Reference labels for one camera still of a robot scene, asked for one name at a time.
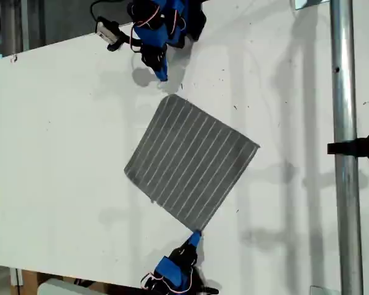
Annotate steel post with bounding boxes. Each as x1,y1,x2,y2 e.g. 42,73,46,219
328,0,365,295

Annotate red white servo wire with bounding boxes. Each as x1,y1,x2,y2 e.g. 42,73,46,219
140,272,195,294
135,3,161,28

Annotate wooden table support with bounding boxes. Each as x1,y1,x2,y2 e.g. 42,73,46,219
18,269,41,295

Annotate grey striped towel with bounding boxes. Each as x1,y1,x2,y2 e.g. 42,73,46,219
124,93,261,232

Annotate black camera stalk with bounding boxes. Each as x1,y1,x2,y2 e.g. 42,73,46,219
106,30,132,52

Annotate black camera cable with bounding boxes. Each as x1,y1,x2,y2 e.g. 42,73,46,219
90,0,133,22

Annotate white table bracket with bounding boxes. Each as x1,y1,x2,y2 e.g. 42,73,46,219
9,267,23,287

